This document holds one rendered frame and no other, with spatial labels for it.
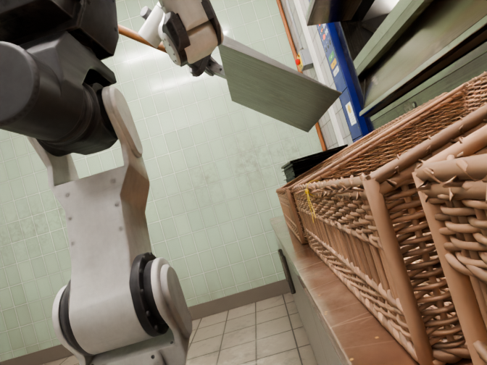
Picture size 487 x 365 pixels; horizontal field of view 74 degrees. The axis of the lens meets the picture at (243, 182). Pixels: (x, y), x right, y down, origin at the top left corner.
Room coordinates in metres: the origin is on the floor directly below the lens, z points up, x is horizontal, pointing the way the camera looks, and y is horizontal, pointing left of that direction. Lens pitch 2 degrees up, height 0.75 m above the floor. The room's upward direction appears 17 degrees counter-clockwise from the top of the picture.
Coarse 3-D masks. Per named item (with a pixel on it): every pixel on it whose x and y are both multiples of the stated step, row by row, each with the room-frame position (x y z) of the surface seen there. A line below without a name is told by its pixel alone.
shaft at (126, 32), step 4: (120, 28) 1.12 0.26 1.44; (124, 28) 1.12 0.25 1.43; (128, 28) 1.13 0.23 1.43; (120, 32) 1.13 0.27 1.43; (124, 32) 1.12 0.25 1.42; (128, 32) 1.12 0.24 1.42; (132, 32) 1.12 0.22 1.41; (136, 32) 1.12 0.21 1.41; (128, 36) 1.13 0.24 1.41; (132, 36) 1.12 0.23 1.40; (136, 36) 1.12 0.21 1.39; (140, 36) 1.12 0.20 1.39; (136, 40) 1.13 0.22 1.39; (140, 40) 1.12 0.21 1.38; (144, 40) 1.12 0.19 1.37; (148, 44) 1.13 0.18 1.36; (160, 44) 1.12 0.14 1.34; (156, 48) 1.13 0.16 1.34; (160, 48) 1.12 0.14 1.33; (164, 48) 1.12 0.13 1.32
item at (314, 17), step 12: (312, 0) 1.26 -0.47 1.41; (324, 0) 1.23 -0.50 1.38; (336, 0) 1.25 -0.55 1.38; (348, 0) 1.26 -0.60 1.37; (360, 0) 1.27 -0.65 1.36; (312, 12) 1.31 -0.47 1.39; (324, 12) 1.32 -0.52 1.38; (336, 12) 1.34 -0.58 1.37; (348, 12) 1.35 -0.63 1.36; (312, 24) 1.41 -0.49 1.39
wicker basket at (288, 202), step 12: (420, 108) 0.83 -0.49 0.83; (396, 120) 1.13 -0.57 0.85; (372, 132) 1.36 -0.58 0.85; (360, 144) 0.84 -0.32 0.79; (336, 156) 1.37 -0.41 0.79; (312, 168) 1.38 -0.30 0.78; (300, 180) 0.85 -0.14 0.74; (276, 192) 1.35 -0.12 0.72; (288, 192) 0.85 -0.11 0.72; (288, 204) 0.92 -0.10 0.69; (288, 216) 1.12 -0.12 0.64; (300, 216) 0.85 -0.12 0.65; (300, 228) 0.85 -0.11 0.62; (300, 240) 0.87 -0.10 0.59
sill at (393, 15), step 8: (400, 0) 0.96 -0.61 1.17; (408, 0) 0.92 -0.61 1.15; (400, 8) 0.97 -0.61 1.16; (392, 16) 1.02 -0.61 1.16; (384, 24) 1.08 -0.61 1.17; (392, 24) 1.04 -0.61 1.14; (376, 32) 1.15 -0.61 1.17; (384, 32) 1.10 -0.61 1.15; (376, 40) 1.17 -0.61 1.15; (368, 48) 1.24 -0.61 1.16; (360, 56) 1.33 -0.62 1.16
